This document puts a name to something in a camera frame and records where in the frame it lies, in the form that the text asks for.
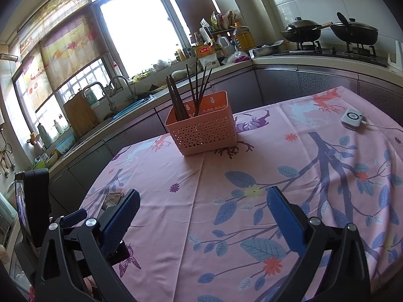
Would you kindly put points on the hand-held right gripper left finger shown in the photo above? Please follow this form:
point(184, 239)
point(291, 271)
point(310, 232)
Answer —
point(121, 217)

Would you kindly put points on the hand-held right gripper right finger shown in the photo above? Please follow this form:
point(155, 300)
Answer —
point(286, 220)

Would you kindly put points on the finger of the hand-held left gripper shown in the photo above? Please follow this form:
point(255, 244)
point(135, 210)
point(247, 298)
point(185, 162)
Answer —
point(121, 254)
point(75, 217)

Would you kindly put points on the orange plastic utensil basket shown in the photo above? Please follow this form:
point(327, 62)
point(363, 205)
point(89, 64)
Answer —
point(204, 132)

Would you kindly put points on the dark purple chopstick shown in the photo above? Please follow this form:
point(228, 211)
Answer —
point(202, 88)

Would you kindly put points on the smartphone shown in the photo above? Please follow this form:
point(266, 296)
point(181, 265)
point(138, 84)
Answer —
point(111, 199)

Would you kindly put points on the pink floral tablecloth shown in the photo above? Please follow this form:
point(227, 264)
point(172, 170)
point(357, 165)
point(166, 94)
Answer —
point(252, 163)

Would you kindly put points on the thermos jug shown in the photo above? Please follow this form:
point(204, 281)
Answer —
point(44, 135)

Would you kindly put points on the wooden cutting board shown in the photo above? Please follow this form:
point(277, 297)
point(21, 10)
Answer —
point(80, 116)

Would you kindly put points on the small white device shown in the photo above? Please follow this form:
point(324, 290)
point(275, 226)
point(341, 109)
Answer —
point(352, 118)

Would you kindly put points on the bundle of dark chopsticks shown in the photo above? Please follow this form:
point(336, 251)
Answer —
point(176, 107)

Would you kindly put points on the kitchen faucet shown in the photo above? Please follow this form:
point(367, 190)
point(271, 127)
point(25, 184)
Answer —
point(100, 92)
point(121, 85)

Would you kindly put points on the printed window blind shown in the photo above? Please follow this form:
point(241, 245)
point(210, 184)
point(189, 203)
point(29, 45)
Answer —
point(63, 44)

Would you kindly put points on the purple plastic bag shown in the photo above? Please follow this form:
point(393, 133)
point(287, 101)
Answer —
point(237, 58)

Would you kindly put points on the metal tray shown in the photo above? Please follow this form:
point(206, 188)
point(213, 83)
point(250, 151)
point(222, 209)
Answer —
point(266, 49)

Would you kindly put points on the gas stove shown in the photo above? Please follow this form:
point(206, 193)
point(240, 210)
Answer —
point(330, 53)

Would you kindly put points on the yellow label food bag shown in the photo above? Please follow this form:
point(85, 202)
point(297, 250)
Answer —
point(206, 56)

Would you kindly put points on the white plastic jug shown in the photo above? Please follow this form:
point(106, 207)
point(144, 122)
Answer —
point(224, 47)

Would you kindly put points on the yellow cooking oil bottle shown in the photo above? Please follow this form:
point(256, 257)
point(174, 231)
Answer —
point(244, 39)

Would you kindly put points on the kitchen window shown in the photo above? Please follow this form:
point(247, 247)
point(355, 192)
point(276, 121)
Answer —
point(135, 28)

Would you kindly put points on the black wok with lid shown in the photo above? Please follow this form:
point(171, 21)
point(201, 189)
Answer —
point(355, 31)

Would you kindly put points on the shelf with snack packets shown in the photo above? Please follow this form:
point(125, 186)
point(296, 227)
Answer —
point(220, 22)

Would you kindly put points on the brown cardboard panel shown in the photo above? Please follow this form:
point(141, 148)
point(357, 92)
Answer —
point(195, 12)

